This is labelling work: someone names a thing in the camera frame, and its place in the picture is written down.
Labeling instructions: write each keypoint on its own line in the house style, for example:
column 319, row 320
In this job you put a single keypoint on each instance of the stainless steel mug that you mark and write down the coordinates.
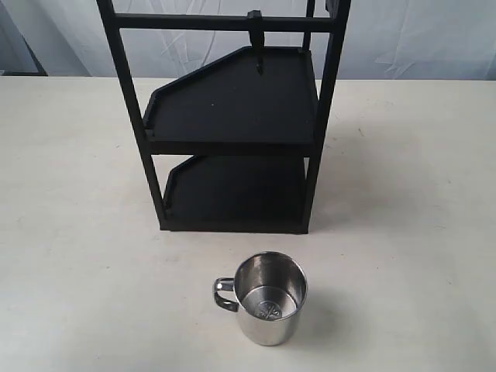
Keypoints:
column 267, row 293

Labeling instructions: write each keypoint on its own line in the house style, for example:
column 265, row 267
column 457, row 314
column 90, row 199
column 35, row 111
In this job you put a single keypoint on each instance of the black two-tier shelf rack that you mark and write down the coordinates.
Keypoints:
column 223, row 148

